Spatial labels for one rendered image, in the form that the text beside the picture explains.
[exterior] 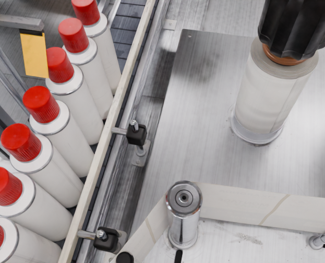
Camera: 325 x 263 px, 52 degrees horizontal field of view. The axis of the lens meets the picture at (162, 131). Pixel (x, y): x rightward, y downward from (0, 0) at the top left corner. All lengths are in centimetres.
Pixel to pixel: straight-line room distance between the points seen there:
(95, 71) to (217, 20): 40
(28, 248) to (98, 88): 25
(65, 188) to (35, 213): 8
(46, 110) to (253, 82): 27
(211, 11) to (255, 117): 39
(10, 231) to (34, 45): 21
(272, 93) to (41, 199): 32
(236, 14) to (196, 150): 39
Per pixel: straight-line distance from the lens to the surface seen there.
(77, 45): 47
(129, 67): 62
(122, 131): 56
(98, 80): 52
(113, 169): 58
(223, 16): 83
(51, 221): 47
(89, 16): 50
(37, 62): 43
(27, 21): 41
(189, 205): 34
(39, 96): 41
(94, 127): 54
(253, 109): 50
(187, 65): 66
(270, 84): 45
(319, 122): 64
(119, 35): 73
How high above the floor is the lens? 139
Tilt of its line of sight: 62 degrees down
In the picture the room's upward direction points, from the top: 6 degrees counter-clockwise
